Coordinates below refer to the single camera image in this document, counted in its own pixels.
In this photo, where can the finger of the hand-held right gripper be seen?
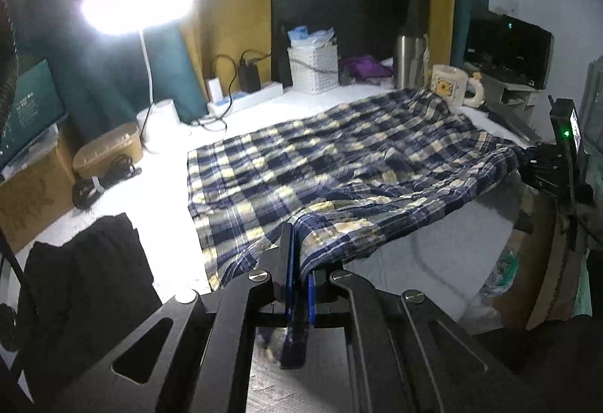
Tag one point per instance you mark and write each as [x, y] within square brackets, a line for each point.
[539, 170]

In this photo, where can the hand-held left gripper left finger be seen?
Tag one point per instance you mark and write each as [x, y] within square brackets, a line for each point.
[290, 281]

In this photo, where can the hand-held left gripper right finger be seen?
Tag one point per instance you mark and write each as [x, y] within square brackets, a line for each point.
[311, 300]

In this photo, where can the blue yellow plaid pants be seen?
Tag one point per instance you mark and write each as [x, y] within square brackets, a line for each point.
[329, 149]

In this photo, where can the dark flat board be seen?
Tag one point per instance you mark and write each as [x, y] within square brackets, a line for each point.
[513, 123]

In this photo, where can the white television stand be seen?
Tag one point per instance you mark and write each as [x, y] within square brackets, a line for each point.
[516, 93]

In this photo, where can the printed plastic bag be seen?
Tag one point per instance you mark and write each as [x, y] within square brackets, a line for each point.
[501, 274]

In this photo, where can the black television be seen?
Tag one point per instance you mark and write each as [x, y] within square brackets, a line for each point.
[509, 50]

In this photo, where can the cream printed mug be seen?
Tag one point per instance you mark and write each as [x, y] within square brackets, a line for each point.
[447, 85]

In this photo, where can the steel tumbler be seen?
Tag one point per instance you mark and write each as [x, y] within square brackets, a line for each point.
[410, 62]

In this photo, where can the white power strip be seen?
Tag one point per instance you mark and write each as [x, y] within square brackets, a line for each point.
[249, 98]

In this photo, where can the purple cloth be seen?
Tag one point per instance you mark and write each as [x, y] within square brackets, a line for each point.
[365, 68]

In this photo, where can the black cloth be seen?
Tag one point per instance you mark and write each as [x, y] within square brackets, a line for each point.
[85, 300]

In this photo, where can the white desk lamp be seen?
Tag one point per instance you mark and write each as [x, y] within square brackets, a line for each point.
[160, 120]

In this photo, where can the white charger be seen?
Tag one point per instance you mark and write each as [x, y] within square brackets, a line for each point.
[215, 88]

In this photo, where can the black charger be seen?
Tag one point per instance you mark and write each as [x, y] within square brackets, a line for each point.
[248, 77]

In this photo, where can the white woven basket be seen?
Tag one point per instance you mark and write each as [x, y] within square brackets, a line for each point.
[313, 71]

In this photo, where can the tan lidded container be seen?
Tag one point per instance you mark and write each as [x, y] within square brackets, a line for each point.
[108, 153]

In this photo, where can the blue plastic bags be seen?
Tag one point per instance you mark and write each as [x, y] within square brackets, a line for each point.
[308, 37]

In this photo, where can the cardboard box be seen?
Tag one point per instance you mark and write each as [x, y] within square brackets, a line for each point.
[33, 201]

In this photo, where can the computer monitor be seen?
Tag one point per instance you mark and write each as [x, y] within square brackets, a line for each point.
[33, 111]

